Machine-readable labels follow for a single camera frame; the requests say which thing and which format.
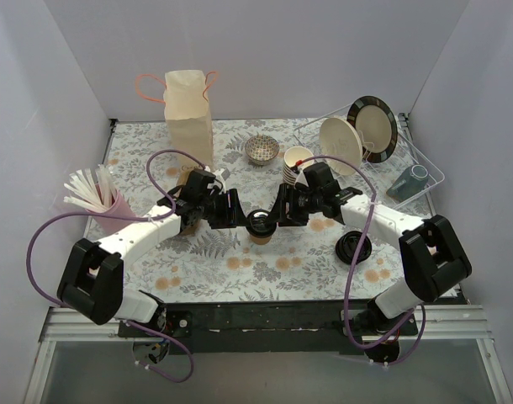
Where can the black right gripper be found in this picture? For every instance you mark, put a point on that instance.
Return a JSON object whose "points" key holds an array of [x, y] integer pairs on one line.
{"points": [[288, 205]]}

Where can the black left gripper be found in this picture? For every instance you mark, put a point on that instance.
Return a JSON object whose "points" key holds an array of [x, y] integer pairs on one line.
{"points": [[231, 209]]}

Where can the black plastic cup lid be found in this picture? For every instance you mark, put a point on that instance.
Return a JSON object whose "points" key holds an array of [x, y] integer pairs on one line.
{"points": [[258, 225]]}

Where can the brown paper coffee cup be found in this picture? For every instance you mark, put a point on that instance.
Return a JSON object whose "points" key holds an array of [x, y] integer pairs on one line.
{"points": [[258, 240]]}

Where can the beige paper takeout bag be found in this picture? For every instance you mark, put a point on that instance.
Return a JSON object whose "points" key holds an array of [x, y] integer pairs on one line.
{"points": [[187, 114]]}

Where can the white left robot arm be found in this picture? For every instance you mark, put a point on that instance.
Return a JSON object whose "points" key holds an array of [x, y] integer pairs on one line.
{"points": [[93, 280]]}

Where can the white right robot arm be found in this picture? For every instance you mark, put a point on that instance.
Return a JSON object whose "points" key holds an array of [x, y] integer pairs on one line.
{"points": [[433, 258]]}

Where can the floral patterned table mat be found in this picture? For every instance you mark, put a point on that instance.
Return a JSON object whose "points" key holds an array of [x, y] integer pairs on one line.
{"points": [[298, 263]]}

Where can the stack of cardboard cup carriers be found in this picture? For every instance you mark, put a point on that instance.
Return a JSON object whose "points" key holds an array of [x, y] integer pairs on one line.
{"points": [[189, 229]]}

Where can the stack of paper cups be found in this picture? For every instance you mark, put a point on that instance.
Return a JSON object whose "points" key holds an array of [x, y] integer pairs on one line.
{"points": [[291, 156]]}

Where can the patterned ceramic bowl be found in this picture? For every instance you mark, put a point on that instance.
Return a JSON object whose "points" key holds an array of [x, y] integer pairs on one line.
{"points": [[261, 149]]}

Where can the stack of black lids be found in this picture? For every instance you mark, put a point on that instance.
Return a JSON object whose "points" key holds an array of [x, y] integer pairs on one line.
{"points": [[346, 246]]}

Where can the cream ceramic plate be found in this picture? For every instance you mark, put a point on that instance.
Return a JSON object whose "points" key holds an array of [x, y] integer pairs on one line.
{"points": [[338, 138]]}

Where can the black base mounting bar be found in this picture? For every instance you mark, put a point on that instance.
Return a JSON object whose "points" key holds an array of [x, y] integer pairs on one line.
{"points": [[258, 327]]}

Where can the pink straw holder cup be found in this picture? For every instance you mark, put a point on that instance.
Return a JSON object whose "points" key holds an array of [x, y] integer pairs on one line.
{"points": [[116, 217]]}

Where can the dark rimmed ceramic plate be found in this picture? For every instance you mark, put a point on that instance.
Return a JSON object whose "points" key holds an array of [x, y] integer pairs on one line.
{"points": [[375, 122]]}

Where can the grey blue ceramic mug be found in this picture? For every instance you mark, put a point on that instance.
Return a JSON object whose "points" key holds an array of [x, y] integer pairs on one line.
{"points": [[410, 182]]}

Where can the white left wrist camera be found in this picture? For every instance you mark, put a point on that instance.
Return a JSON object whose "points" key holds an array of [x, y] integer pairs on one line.
{"points": [[220, 176]]}

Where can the white wire dish rack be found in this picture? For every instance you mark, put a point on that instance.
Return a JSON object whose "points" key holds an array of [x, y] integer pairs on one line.
{"points": [[382, 175]]}

